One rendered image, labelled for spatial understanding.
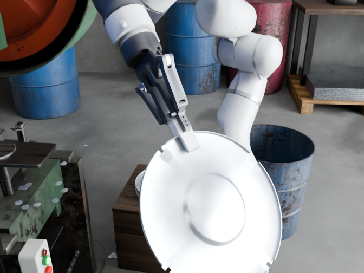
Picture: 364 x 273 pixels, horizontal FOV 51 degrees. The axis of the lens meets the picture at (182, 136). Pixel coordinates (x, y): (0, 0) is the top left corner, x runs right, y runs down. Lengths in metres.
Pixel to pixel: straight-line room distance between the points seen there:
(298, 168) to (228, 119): 0.79
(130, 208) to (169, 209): 1.03
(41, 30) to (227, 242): 1.05
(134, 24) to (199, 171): 0.29
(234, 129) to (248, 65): 0.18
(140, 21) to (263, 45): 0.43
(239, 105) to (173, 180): 0.51
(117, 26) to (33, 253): 0.66
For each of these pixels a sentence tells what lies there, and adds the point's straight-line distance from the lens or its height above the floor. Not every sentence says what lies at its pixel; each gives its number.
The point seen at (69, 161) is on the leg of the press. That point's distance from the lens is 1.50.
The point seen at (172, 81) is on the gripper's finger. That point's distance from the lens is 0.68.
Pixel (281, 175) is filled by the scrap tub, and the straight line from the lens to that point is 1.82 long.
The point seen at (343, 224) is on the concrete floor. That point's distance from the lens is 2.30.
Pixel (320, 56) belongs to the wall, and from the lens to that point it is 4.59.
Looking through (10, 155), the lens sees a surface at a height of 0.78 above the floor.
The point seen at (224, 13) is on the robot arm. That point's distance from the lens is 0.96.
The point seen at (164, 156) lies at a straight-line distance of 0.67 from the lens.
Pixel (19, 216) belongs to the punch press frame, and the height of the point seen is 0.64.
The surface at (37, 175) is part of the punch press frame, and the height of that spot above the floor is 0.64.
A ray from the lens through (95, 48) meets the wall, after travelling 4.63.
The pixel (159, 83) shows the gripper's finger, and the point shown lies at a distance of 0.70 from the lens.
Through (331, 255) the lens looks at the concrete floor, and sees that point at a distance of 2.08.
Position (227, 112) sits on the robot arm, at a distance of 1.12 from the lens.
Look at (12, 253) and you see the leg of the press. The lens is 1.16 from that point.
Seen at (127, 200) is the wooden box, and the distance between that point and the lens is 1.72.
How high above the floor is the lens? 1.36
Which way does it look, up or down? 27 degrees down
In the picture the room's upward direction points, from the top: straight up
